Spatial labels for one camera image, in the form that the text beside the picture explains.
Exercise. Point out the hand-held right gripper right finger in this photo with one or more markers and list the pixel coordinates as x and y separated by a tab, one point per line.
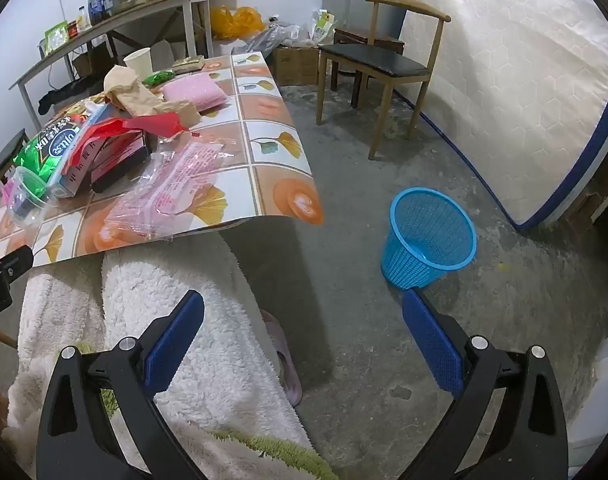
434	345

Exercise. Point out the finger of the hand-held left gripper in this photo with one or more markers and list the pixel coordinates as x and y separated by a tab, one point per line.
11	262

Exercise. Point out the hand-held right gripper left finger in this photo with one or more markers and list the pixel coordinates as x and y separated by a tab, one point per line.
174	342

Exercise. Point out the blue mesh wastebasket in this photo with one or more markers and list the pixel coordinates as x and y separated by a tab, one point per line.
409	255

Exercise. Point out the blue medicine box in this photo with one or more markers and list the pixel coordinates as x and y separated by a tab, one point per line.
71	180

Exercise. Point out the green and red chip bag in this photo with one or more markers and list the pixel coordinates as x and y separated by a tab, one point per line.
34	155

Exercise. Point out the clear plastic cup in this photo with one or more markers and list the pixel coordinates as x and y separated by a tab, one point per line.
26	205

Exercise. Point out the pink purple snack packet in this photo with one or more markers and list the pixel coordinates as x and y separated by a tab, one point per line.
6	195

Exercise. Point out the white fleece robe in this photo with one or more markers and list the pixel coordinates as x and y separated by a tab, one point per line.
184	275

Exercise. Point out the wooden chair black seat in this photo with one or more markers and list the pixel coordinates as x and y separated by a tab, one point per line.
4	152
379	57

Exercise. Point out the pink slipper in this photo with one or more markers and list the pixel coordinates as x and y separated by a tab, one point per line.
286	375

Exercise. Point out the clear plastic bag pink print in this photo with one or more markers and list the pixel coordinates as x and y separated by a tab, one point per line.
184	180

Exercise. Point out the black cloth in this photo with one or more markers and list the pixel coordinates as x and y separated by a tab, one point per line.
69	92

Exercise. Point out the red plastic bag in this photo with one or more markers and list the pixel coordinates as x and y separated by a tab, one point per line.
154	124

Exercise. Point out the brown paper bag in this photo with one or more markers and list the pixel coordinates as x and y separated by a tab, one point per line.
129	87

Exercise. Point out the open cardboard box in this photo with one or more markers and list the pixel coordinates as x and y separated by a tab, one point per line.
91	62

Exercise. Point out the patterned tablecloth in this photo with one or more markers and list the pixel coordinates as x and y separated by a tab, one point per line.
274	145

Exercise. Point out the green snack bag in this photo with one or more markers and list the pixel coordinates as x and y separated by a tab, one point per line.
56	35

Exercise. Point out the small green packet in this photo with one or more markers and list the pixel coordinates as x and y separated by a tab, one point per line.
159	78

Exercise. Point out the white paper cup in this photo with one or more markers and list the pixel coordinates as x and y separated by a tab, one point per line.
138	62

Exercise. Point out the pink sponge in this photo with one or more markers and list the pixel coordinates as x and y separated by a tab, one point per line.
194	90

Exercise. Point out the small clear water bottle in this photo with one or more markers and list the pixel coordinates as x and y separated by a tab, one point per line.
83	17

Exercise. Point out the gold foil packet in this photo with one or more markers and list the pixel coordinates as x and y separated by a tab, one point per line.
189	63

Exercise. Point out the white quilted mattress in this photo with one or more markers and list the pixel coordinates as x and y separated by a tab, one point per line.
509	85

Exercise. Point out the long grey desk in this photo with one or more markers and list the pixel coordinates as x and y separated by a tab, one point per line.
149	10

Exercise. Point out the closed cardboard box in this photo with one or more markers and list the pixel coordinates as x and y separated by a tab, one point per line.
294	65

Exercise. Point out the dark wooden stool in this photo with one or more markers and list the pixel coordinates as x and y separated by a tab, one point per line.
369	37

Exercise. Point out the crumpled grey plastic bag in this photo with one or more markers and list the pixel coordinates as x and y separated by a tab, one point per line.
284	35

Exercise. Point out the yellow plastic bag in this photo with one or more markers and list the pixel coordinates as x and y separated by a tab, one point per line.
244	22

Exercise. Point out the green white paper bag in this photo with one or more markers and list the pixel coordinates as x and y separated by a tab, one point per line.
323	25

